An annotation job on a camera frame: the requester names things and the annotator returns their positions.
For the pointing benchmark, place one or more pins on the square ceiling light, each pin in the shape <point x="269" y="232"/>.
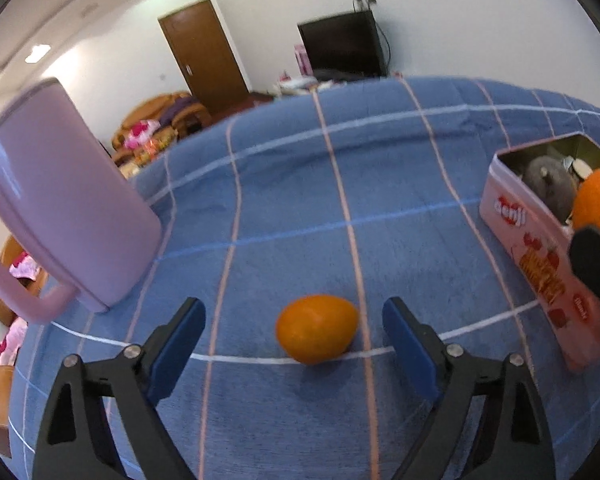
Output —
<point x="37" y="53"/>

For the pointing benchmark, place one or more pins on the pink tin box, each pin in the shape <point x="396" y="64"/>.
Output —
<point x="525" y="240"/>

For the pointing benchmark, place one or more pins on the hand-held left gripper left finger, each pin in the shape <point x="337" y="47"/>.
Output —
<point x="177" y="350"/>

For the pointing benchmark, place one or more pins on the blue plaid blanket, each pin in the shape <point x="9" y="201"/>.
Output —
<point x="290" y="200"/>

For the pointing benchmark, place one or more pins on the pink flowered cushion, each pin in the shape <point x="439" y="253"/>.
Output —
<point x="142" y="132"/>

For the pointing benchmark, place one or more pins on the purple blanket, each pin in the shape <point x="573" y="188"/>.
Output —
<point x="177" y="110"/>

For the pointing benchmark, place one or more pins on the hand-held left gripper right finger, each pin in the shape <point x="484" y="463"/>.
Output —
<point x="410" y="350"/>

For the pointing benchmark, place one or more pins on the pink carton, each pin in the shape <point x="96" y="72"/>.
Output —
<point x="302" y="60"/>

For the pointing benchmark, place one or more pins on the small orange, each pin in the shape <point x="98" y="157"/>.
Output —
<point x="316" y="328"/>

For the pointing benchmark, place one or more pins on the brown wooden door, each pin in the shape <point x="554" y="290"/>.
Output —
<point x="205" y="55"/>

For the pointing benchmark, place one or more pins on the white flat box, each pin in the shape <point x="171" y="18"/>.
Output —
<point x="296" y="82"/>

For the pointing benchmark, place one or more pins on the pink flowered pillow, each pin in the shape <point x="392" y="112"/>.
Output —
<point x="27" y="266"/>

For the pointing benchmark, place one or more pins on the wall socket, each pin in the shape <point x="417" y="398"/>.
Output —
<point x="365" y="1"/>

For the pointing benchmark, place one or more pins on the black television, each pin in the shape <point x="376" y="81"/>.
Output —
<point x="342" y="45"/>

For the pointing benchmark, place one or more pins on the brown leather armchair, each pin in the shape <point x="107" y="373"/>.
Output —
<point x="10" y="250"/>

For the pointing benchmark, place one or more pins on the dark purple mangosteen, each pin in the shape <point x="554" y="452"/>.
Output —
<point x="547" y="187"/>

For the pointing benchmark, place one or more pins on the pink cloth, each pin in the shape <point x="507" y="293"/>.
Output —
<point x="11" y="342"/>

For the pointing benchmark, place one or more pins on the brown leather sofa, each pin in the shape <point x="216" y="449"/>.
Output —
<point x="145" y="110"/>

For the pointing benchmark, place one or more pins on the pink electric kettle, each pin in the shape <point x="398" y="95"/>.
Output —
<point x="65" y="185"/>

